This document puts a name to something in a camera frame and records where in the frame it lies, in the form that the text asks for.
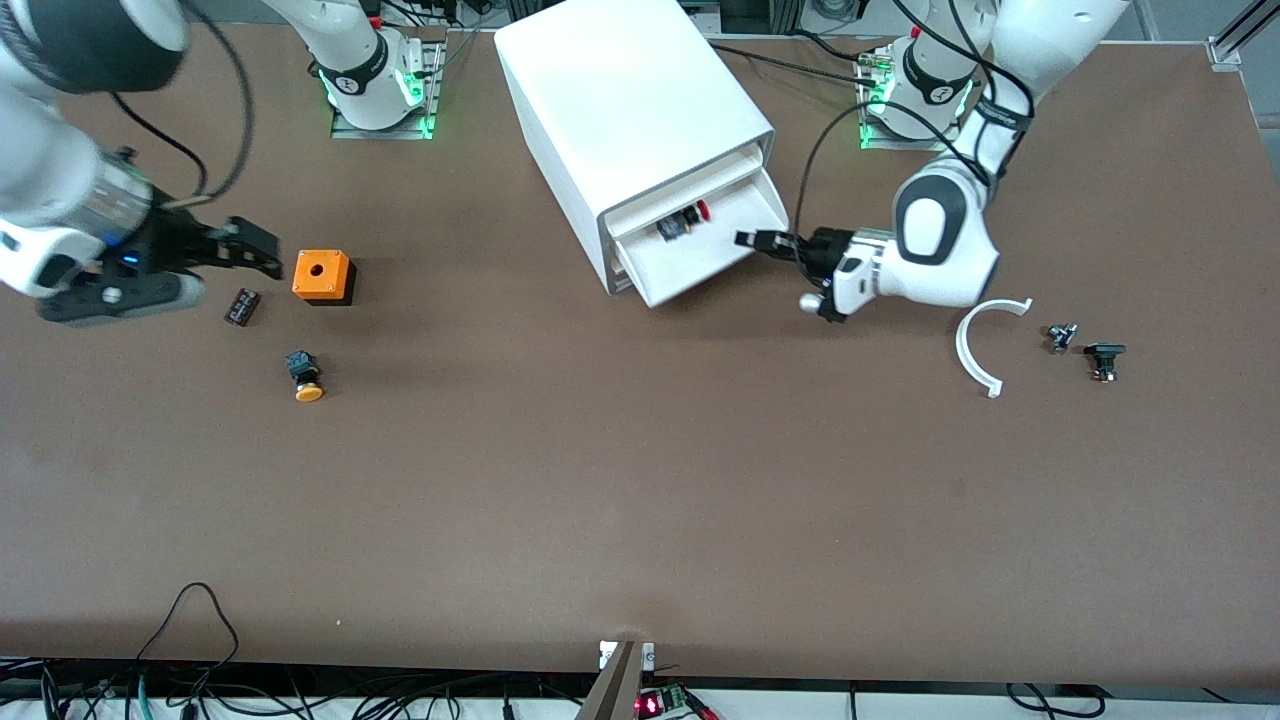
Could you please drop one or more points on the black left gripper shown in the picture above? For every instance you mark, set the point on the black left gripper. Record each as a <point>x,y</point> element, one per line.
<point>824,249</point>

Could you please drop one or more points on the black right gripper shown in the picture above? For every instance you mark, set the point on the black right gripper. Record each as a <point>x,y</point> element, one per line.
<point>172,246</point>

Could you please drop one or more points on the red mushroom push button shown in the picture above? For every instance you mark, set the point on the red mushroom push button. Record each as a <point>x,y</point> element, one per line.
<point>680,225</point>

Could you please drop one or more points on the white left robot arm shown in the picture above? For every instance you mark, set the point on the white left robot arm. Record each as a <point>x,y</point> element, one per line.
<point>940,240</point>

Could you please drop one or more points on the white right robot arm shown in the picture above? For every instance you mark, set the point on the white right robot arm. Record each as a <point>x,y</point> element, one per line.
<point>40,170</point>

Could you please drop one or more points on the yellow mushroom push button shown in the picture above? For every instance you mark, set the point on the yellow mushroom push button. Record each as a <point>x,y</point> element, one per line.
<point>305,380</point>

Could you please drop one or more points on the dark cylindrical capacitor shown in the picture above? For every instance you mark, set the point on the dark cylindrical capacitor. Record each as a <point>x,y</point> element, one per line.
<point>242,307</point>

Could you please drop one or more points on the small metal fitting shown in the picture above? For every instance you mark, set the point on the small metal fitting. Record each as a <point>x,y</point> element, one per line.
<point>1061,338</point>

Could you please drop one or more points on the red lit circuit board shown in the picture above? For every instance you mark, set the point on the red lit circuit board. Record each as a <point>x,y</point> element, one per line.
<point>655,703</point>

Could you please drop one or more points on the orange button enclosure box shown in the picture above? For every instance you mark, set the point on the orange button enclosure box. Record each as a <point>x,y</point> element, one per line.
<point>320,272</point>

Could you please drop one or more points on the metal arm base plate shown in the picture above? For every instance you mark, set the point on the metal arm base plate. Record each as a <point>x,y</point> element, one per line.
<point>385,132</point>
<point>890,143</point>

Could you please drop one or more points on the black flat-head switch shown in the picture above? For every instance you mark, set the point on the black flat-head switch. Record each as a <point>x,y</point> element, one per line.
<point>1104,351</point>

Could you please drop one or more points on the white metal bracket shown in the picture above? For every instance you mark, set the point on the white metal bracket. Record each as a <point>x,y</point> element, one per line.
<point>606,656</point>

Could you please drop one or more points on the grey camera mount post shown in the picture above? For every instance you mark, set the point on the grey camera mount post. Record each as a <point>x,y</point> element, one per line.
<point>615,690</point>

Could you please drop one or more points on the aluminium frame profile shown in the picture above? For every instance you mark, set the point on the aluminium frame profile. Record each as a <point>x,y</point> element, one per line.
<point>1250,25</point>

